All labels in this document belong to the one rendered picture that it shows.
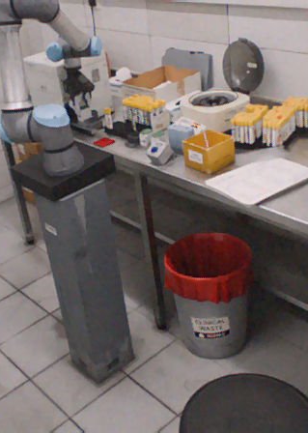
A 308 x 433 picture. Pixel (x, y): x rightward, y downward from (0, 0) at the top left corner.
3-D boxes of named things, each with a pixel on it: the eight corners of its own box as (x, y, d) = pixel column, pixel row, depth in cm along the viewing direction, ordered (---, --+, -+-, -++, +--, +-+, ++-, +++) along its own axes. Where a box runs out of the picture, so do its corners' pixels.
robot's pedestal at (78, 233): (98, 384, 249) (61, 201, 210) (71, 360, 264) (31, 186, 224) (134, 358, 260) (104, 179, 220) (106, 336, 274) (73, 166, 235)
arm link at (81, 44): (43, -29, 194) (104, 36, 238) (14, -24, 198) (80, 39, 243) (40, 6, 192) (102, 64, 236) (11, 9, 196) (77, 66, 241)
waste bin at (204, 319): (154, 337, 269) (142, 255, 249) (210, 299, 288) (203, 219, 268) (218, 381, 242) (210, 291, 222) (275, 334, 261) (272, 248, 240)
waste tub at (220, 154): (183, 165, 220) (181, 141, 216) (210, 153, 227) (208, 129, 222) (210, 175, 210) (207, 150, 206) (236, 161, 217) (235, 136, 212)
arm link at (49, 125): (66, 150, 207) (56, 114, 201) (32, 150, 212) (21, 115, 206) (79, 134, 217) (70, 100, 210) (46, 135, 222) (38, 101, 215)
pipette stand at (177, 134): (167, 152, 234) (164, 128, 229) (178, 145, 238) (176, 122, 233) (187, 157, 227) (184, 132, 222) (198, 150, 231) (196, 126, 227)
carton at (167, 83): (123, 112, 281) (119, 81, 274) (167, 94, 296) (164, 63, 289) (158, 122, 263) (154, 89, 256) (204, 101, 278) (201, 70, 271)
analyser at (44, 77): (35, 119, 290) (21, 58, 276) (80, 101, 304) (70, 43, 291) (71, 131, 268) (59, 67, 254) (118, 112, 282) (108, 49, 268)
